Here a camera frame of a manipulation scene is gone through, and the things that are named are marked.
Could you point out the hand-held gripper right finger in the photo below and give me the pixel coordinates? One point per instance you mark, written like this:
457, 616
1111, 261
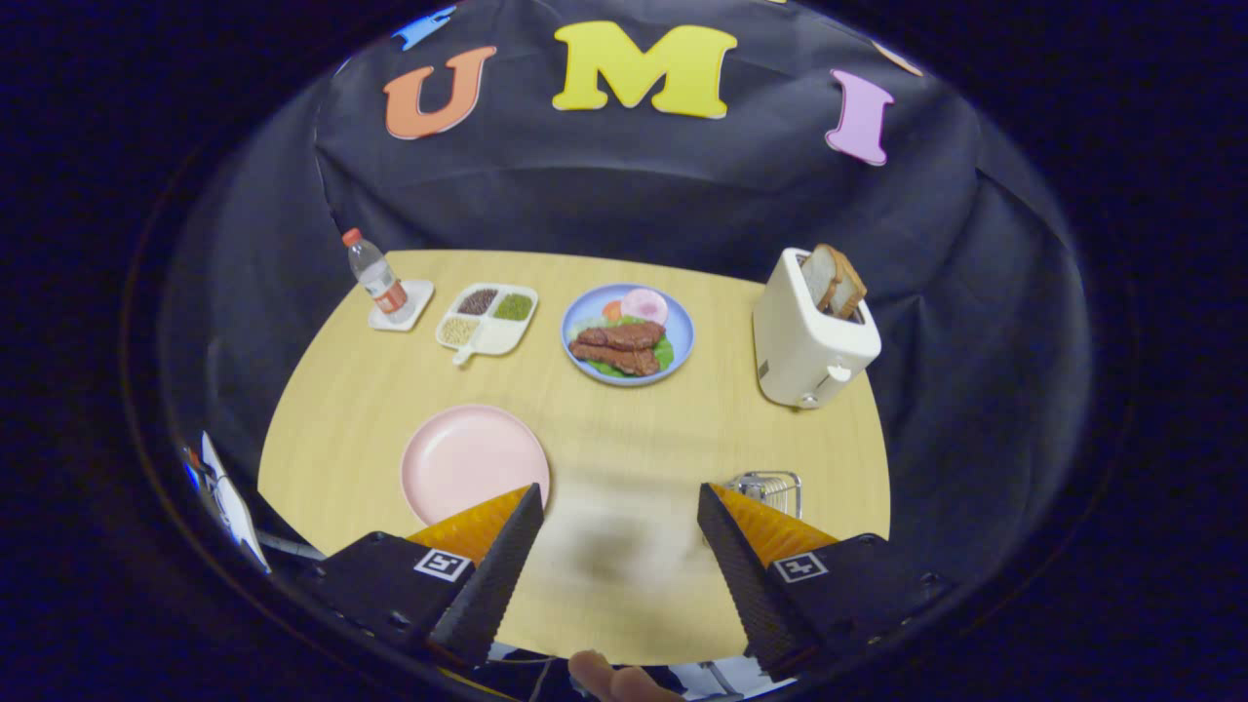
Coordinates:
741, 585

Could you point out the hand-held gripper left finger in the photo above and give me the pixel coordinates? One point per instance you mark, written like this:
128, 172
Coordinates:
497, 585

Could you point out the pink plate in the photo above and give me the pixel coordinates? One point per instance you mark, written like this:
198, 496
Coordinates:
468, 458

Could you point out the white toaster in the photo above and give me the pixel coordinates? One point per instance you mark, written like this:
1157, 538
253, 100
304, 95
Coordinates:
804, 356

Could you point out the green lettuce leaf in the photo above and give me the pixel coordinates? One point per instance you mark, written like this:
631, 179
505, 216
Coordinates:
666, 353

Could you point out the white divided tray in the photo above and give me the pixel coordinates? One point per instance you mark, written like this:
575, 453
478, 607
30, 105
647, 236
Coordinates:
502, 334

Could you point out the brown meat strip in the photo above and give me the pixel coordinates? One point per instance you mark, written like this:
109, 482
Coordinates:
624, 336
619, 360

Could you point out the pile of pale soybeans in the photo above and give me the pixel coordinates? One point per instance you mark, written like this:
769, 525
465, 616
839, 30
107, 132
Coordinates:
458, 330

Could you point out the blue plate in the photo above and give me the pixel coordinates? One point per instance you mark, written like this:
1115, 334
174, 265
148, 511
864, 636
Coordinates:
682, 331

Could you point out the pile of green beans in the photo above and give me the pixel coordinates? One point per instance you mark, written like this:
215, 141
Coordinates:
513, 306

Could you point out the pile of dark beans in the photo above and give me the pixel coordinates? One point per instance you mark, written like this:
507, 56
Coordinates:
478, 300

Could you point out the pink ham slice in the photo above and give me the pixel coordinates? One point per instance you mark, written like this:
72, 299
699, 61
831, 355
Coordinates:
644, 305

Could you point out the orange tomato slice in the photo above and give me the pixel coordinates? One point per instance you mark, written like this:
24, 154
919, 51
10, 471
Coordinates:
611, 310

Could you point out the white square coaster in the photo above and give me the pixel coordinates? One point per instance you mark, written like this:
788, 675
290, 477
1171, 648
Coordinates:
419, 297

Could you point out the toast bread slice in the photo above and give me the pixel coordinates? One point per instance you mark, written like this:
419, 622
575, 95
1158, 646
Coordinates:
821, 275
850, 288

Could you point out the clear water bottle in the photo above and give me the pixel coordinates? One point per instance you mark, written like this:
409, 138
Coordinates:
375, 273

